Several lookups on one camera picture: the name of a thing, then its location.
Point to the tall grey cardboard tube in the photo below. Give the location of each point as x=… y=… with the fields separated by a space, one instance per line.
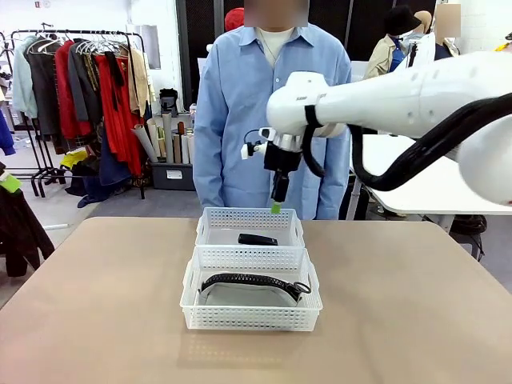
x=168 y=138

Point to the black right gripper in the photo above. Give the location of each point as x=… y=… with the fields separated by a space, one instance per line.
x=282 y=158

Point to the yellow cloth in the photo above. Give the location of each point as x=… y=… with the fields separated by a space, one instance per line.
x=72 y=160

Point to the small white perforated plastic basket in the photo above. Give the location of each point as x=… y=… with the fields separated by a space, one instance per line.
x=250 y=218

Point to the dark grey hanging coat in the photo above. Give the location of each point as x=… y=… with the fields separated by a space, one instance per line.
x=42 y=92

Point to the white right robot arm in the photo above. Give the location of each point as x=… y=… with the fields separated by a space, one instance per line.
x=400 y=96

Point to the red hanging dress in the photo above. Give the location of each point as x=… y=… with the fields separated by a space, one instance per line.
x=116 y=128

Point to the charcoal hanging blazer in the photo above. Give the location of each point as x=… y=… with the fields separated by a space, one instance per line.
x=82 y=80

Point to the white background table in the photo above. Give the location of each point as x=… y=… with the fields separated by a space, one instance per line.
x=420 y=196

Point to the grey slanted paper roll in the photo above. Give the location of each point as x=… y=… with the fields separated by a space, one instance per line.
x=144 y=144

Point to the red hanging jacket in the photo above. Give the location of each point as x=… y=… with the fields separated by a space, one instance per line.
x=66 y=92

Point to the bright blue garment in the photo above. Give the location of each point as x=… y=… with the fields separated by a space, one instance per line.
x=5 y=136

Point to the person in blue shirt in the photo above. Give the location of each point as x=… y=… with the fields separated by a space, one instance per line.
x=236 y=120

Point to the red hat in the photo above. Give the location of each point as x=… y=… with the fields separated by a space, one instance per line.
x=234 y=18

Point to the dark blue garment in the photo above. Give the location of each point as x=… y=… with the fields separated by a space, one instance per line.
x=108 y=172

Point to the mint green jacket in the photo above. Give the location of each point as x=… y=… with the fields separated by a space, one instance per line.
x=22 y=80

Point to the black draped jacket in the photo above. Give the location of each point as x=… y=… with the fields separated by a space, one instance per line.
x=20 y=228

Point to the mannequin in beige coat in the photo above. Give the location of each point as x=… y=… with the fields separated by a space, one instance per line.
x=382 y=56

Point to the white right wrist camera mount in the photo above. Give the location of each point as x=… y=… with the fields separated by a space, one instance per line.
x=250 y=152

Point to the brown fabric roll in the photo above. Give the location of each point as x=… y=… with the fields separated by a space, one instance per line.
x=182 y=129

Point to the grey zipper pouch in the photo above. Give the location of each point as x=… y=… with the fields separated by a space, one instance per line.
x=244 y=278

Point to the black stapler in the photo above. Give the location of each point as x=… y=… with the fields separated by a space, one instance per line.
x=258 y=240

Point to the white cardboard tube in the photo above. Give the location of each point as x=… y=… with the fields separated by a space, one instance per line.
x=185 y=150

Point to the black backpack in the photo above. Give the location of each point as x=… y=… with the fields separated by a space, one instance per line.
x=169 y=102

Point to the black bucket hat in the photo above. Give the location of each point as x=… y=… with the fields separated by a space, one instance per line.
x=400 y=20

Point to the beige hanging jacket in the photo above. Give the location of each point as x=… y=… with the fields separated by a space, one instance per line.
x=140 y=80

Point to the grey storage bin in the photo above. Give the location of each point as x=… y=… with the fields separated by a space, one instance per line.
x=172 y=176

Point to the black tripod pole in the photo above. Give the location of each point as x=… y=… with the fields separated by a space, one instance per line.
x=413 y=54

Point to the white hanging coat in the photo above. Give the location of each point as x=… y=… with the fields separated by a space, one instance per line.
x=424 y=50

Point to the large white perforated plastic basket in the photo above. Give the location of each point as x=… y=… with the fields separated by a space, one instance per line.
x=252 y=318

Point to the black floor bag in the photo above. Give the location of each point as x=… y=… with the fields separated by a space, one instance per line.
x=468 y=232

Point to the mannequin in navy top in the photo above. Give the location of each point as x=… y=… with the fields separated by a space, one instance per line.
x=442 y=50

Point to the grey wall panel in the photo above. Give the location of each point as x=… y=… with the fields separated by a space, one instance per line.
x=151 y=46

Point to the black hanging scarf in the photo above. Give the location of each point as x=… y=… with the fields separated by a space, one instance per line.
x=114 y=80

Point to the black metal clothes rack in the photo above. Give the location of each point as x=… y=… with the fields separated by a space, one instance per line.
x=136 y=80

